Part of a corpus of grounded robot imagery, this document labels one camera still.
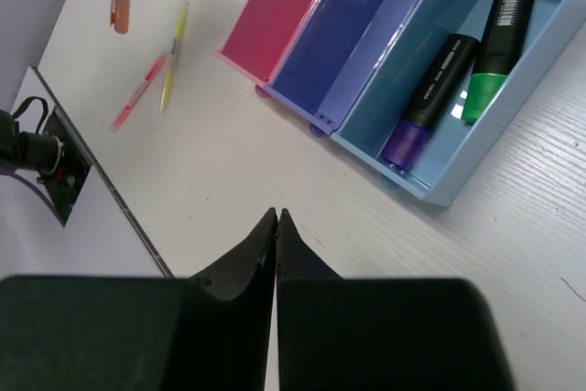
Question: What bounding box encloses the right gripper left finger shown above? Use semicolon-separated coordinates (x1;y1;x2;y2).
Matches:
1;210;277;390

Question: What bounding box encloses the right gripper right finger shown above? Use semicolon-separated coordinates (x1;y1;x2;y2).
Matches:
276;211;515;390

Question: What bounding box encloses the orange clear highlighter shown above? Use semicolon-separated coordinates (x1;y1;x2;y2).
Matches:
110;0;130;35

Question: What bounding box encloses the yellow thin pen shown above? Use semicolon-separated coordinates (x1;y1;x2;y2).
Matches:
159;1;189;113

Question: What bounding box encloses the purple black highlighter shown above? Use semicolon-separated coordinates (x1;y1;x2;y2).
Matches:
380;33;480;170

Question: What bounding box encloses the green black highlighter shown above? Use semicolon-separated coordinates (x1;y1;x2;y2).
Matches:
461;0;535;126

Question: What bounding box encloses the pink thin pen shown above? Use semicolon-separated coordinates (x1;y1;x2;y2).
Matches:
111;53;168;132

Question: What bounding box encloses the pink drawer box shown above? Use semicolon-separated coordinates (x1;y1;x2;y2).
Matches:
218;0;319;98

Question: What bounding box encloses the light blue drawer box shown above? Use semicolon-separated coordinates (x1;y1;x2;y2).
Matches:
332;0;585;206

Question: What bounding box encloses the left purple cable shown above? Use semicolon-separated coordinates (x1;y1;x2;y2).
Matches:
0;168;56;213

